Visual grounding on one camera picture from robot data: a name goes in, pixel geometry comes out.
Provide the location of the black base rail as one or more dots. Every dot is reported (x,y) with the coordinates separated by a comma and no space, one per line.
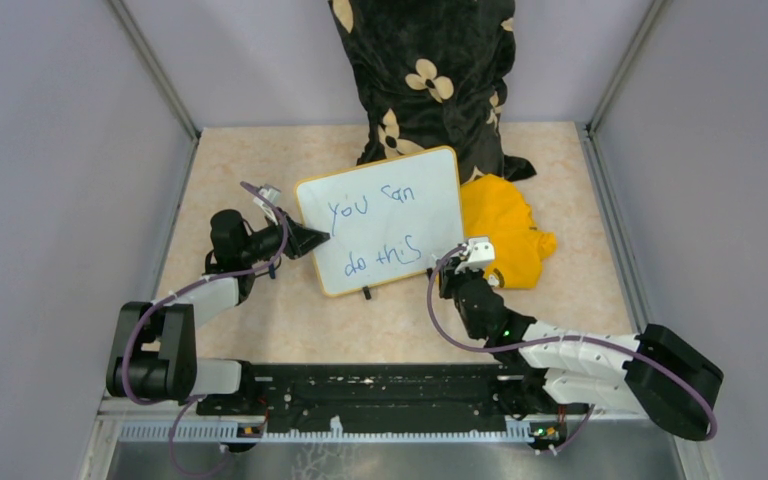
(426,401)

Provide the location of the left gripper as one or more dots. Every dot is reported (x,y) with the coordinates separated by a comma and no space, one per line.
(289,228)

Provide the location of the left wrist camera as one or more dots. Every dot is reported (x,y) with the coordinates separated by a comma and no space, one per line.
(266,200)

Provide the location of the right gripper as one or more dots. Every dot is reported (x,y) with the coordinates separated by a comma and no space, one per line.
(447,278)

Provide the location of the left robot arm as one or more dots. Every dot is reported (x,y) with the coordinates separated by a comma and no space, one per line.
(154,356)

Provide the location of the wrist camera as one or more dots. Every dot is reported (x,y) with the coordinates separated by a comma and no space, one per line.
(266,200)
(477,254)

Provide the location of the black floral blanket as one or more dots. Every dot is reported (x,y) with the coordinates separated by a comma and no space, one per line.
(431,74)

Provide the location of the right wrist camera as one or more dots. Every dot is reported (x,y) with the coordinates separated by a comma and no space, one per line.
(477,254)

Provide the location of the yellow-framed whiteboard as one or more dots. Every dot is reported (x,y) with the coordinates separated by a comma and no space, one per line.
(386,221)

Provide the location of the yellow t-shirt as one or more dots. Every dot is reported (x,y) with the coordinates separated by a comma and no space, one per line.
(493,207)

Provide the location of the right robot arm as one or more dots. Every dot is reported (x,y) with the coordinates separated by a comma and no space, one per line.
(655,372)

